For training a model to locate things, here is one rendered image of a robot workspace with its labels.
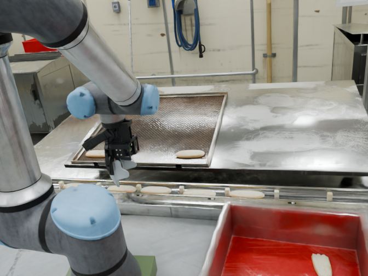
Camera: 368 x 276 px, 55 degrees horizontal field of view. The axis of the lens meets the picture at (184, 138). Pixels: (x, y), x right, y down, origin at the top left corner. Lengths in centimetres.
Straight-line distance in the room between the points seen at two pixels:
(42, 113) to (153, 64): 179
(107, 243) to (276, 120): 85
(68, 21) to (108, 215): 33
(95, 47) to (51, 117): 326
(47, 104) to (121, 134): 285
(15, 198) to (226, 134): 79
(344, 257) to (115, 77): 65
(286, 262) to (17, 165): 61
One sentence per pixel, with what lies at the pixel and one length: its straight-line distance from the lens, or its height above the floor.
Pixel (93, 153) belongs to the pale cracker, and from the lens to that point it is 132.
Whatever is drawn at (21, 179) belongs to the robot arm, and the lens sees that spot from 71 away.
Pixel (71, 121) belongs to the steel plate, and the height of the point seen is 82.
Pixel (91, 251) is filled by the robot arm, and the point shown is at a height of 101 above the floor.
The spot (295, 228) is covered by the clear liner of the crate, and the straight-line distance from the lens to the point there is 90.
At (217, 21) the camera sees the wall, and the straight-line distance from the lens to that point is 466.
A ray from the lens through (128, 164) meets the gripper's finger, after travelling 113.
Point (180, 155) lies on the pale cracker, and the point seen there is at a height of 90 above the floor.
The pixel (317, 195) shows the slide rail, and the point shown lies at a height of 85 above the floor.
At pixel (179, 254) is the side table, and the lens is 92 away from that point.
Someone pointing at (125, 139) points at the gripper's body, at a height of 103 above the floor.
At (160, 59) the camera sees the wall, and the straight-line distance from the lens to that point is 492.
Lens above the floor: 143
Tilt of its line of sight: 24 degrees down
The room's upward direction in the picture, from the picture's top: 7 degrees counter-clockwise
